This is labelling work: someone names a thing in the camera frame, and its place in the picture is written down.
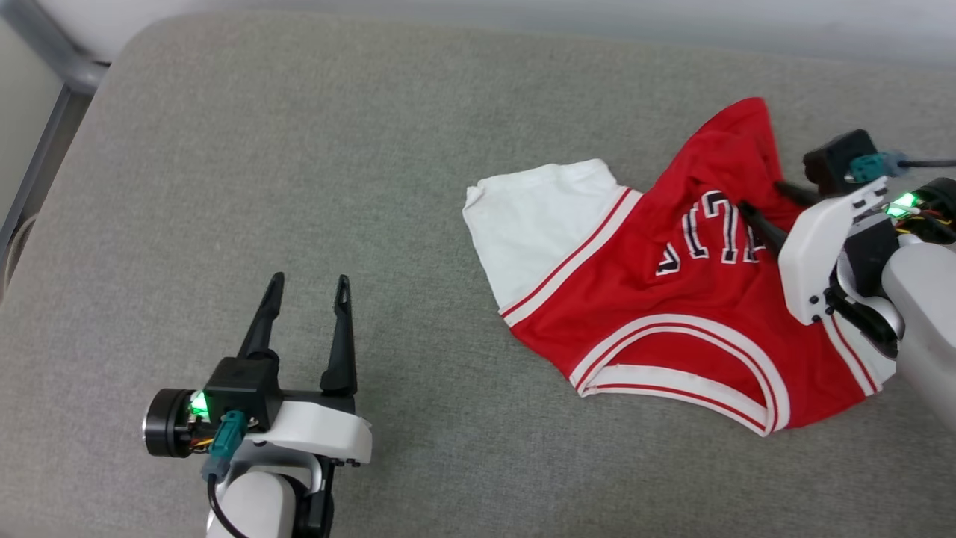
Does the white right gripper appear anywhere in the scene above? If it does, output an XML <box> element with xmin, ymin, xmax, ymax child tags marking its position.
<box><xmin>738</xmin><ymin>177</ymin><xmax>906</xmax><ymax>353</ymax></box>

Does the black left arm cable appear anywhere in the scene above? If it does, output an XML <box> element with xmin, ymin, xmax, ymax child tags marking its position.
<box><xmin>207</xmin><ymin>478</ymin><xmax>247</xmax><ymax>538</ymax></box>

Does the teal right camera connector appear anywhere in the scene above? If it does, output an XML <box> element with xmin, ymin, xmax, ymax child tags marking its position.
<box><xmin>848</xmin><ymin>152</ymin><xmax>908</xmax><ymax>184</ymax></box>

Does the grey metal frame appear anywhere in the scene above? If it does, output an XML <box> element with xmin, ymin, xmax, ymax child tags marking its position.
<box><xmin>0</xmin><ymin>0</ymin><xmax>111</xmax><ymax>259</ymax></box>

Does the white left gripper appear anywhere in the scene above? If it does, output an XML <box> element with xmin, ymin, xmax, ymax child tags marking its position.
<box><xmin>238</xmin><ymin>273</ymin><xmax>372</xmax><ymax>468</ymax></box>

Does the red and white jersey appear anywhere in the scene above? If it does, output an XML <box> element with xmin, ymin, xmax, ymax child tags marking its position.
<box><xmin>462</xmin><ymin>97</ymin><xmax>897</xmax><ymax>438</ymax></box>

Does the teal left camera connector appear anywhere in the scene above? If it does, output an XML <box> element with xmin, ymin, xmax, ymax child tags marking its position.
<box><xmin>200</xmin><ymin>409</ymin><xmax>247</xmax><ymax>483</ymax></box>

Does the teal camera connector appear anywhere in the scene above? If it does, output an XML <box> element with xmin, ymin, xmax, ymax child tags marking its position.
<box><xmin>200</xmin><ymin>409</ymin><xmax>247</xmax><ymax>483</ymax></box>
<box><xmin>848</xmin><ymin>152</ymin><xmax>908</xmax><ymax>184</ymax></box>

